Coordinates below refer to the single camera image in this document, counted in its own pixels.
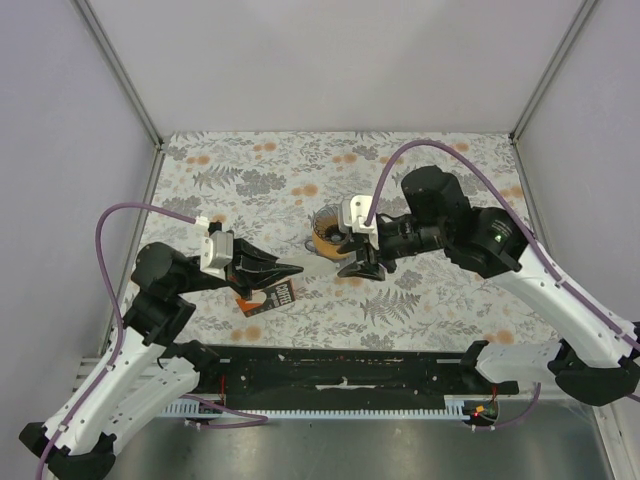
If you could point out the clear ribbed glass dripper cone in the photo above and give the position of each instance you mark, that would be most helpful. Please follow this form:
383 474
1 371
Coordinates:
325 224

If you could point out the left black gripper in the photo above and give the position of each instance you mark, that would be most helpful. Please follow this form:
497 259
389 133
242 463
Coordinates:
261 267

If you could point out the floral patterned table mat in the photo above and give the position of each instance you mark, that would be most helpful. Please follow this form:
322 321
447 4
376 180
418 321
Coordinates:
266 188

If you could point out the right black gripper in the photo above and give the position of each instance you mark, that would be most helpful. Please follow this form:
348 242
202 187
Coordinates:
364 269

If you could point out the cream paper coffee filter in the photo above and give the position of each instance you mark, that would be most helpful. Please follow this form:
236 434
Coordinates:
313 265

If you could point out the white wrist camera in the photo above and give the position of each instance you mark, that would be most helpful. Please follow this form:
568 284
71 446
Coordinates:
353 214
216 247

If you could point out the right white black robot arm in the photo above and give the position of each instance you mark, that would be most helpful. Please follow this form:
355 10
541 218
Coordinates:
594 360

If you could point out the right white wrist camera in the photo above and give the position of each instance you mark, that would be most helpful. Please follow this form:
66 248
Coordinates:
353 214

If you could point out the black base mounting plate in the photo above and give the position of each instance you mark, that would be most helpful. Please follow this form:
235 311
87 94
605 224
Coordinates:
279 378

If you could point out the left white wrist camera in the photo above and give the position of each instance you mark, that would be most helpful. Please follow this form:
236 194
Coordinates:
216 247

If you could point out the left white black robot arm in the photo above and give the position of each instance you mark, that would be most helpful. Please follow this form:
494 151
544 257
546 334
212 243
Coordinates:
144 370

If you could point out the white slotted cable duct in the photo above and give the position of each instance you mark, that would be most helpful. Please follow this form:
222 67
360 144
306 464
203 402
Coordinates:
453 409

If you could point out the orange black coffee filter box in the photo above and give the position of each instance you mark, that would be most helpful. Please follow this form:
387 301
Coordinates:
265 300

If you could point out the clear glass coffee server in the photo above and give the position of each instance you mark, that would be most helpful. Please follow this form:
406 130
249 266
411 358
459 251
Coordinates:
324 249

